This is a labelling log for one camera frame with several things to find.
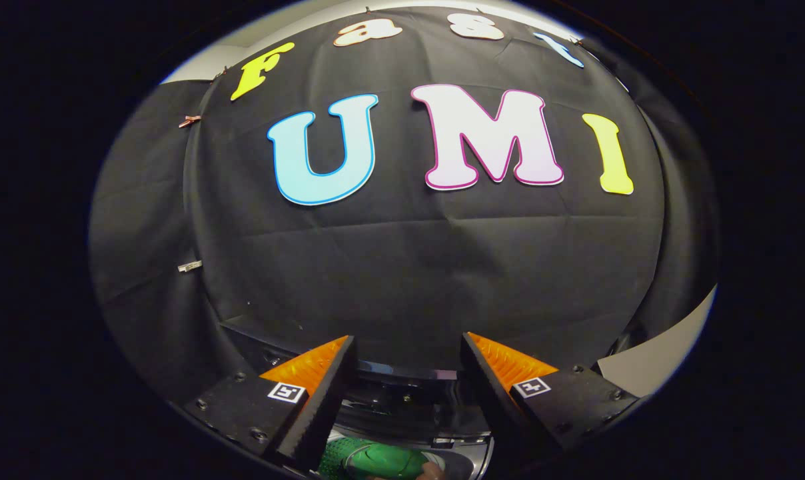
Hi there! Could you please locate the grey washing machine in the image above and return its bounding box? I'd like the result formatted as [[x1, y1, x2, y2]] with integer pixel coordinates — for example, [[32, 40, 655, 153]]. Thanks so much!
[[219, 317, 636, 480]]

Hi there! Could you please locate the green polo shirt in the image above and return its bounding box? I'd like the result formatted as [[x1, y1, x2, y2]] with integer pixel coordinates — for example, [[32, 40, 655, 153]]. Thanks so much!
[[318, 432, 443, 480]]

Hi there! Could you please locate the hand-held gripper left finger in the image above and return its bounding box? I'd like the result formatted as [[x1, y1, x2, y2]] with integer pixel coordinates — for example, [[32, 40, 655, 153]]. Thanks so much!
[[184, 335, 358, 471]]

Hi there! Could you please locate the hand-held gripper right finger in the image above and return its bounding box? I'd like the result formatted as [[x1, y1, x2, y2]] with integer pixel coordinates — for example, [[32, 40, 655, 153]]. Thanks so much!
[[460, 332, 640, 461]]

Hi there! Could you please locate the black backdrop cloth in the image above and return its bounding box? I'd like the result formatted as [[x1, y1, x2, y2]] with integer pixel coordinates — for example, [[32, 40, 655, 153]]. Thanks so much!
[[89, 7, 718, 401]]

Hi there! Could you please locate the grey cabinet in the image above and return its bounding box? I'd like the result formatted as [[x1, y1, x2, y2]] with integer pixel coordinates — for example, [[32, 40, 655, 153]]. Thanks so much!
[[596, 285, 718, 399]]

